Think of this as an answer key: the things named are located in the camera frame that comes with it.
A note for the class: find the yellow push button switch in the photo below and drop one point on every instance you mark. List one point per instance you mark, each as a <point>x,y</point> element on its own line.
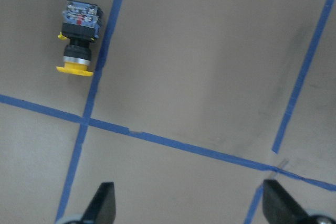
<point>81,26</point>

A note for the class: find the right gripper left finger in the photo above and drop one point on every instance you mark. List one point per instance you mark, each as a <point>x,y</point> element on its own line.
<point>101,209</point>

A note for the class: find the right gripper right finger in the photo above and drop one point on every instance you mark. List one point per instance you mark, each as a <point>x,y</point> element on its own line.
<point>279,207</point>

